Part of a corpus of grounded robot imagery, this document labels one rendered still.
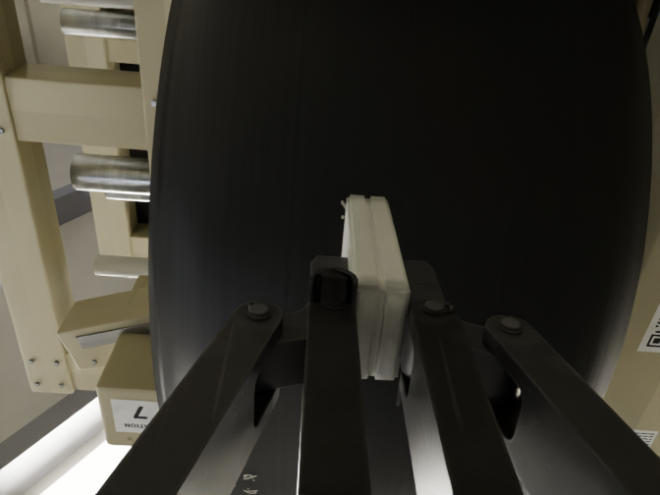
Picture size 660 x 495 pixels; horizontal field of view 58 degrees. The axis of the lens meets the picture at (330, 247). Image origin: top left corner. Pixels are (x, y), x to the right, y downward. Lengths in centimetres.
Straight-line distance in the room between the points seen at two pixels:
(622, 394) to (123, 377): 75
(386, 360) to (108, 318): 101
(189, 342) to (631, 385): 46
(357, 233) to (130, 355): 93
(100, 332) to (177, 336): 82
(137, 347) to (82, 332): 12
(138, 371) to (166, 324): 72
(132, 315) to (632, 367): 81
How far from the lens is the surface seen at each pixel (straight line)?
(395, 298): 16
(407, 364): 16
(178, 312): 34
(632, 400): 69
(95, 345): 119
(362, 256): 17
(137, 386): 105
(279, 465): 38
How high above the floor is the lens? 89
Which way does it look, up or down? 33 degrees up
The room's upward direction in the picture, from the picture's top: 175 degrees counter-clockwise
